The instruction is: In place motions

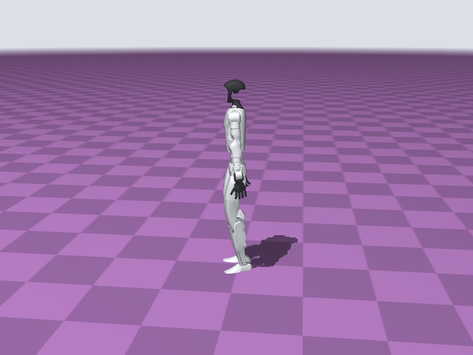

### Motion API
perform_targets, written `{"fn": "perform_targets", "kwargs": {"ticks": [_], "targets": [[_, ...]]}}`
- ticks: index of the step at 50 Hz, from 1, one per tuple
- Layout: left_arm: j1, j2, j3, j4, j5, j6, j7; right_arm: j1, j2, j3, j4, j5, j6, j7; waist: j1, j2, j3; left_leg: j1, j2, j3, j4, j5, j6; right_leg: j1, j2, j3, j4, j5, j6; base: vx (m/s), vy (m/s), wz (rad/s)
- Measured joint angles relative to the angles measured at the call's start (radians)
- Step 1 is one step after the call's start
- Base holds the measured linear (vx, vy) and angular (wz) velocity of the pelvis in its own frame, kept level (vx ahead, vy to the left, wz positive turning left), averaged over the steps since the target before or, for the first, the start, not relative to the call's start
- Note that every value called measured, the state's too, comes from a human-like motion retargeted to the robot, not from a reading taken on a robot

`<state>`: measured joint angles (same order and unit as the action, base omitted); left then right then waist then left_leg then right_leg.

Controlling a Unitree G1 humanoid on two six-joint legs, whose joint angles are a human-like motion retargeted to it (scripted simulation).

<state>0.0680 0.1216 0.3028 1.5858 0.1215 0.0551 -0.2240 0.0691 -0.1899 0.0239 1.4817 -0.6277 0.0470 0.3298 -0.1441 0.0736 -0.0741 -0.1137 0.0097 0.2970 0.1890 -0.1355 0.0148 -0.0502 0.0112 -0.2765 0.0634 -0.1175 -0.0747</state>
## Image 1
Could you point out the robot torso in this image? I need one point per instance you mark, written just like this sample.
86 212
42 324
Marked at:
229 139

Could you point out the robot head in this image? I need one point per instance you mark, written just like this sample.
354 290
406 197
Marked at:
234 86

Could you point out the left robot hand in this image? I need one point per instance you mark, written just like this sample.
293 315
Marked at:
239 186

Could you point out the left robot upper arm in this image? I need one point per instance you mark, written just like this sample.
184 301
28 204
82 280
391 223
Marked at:
234 120

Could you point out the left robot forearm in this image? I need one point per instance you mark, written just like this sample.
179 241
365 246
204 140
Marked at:
236 160

